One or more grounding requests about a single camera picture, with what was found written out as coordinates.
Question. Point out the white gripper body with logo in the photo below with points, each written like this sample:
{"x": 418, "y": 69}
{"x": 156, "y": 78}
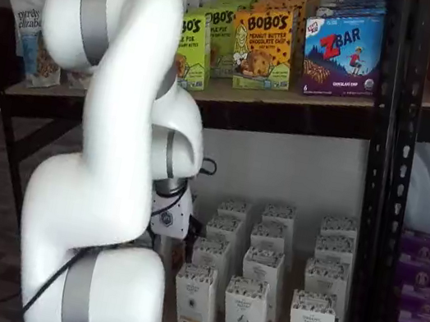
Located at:
{"x": 172, "y": 216}

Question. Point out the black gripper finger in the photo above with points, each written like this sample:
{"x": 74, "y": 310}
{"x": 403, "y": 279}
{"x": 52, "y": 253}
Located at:
{"x": 190, "y": 244}

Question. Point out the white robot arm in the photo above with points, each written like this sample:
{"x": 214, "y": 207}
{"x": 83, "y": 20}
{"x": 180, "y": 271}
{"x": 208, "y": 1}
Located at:
{"x": 122, "y": 69}

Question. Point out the white botanical print box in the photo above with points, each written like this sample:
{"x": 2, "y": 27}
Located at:
{"x": 279, "y": 214}
{"x": 339, "y": 225}
{"x": 326, "y": 274}
{"x": 334, "y": 246}
{"x": 272, "y": 236}
{"x": 213, "y": 254}
{"x": 263, "y": 263}
{"x": 224, "y": 227}
{"x": 235, "y": 208}

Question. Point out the white box orange strip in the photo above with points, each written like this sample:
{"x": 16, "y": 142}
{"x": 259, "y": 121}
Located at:
{"x": 194, "y": 303}

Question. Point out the white box pink strip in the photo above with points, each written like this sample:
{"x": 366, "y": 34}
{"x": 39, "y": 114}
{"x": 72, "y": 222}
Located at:
{"x": 244, "y": 316}

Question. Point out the green Bobo's box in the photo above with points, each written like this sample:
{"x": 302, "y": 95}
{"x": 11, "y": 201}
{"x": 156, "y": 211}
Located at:
{"x": 223, "y": 45}
{"x": 193, "y": 48}
{"x": 243, "y": 1}

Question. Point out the orange Bobo's peanut butter box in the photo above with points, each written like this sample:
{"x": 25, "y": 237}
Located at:
{"x": 311, "y": 3}
{"x": 284, "y": 4}
{"x": 259, "y": 52}

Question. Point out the blue Zbar box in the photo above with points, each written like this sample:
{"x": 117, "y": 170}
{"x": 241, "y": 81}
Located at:
{"x": 350, "y": 7}
{"x": 342, "y": 54}

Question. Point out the blue purely elizabeth granola bag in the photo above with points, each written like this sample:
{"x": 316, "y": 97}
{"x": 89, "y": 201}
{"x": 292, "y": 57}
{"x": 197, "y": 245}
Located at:
{"x": 26, "y": 23}

